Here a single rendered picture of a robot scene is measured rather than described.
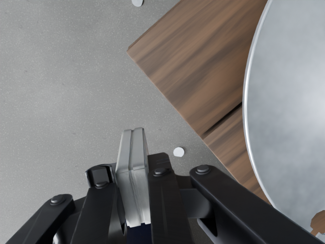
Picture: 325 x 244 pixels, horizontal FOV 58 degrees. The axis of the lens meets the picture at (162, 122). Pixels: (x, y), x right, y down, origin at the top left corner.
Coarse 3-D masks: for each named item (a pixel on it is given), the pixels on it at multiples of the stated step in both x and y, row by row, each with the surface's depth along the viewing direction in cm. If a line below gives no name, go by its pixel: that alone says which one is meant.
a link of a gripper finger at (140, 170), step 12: (144, 132) 19; (144, 144) 17; (132, 156) 15; (144, 156) 15; (132, 168) 14; (144, 168) 13; (144, 180) 13; (144, 192) 14; (144, 204) 14; (144, 216) 14
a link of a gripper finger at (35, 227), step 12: (48, 204) 12; (60, 204) 12; (72, 204) 12; (36, 216) 11; (48, 216) 11; (60, 216) 11; (24, 228) 11; (36, 228) 10; (48, 228) 10; (12, 240) 10; (24, 240) 10; (36, 240) 10; (48, 240) 10
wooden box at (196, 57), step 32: (192, 0) 22; (224, 0) 22; (256, 0) 22; (160, 32) 22; (192, 32) 22; (224, 32) 23; (160, 64) 23; (192, 64) 23; (224, 64) 23; (192, 96) 24; (224, 96) 24; (192, 128) 24; (224, 128) 24; (224, 160) 25; (256, 192) 26; (320, 224) 28
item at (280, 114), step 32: (288, 0) 19; (320, 0) 19; (256, 32) 19; (288, 32) 19; (320, 32) 20; (256, 64) 20; (288, 64) 20; (320, 64) 20; (256, 96) 20; (288, 96) 20; (320, 96) 21; (256, 128) 21; (288, 128) 21; (320, 128) 21; (256, 160) 21; (288, 160) 22; (320, 160) 22; (288, 192) 22; (320, 192) 23
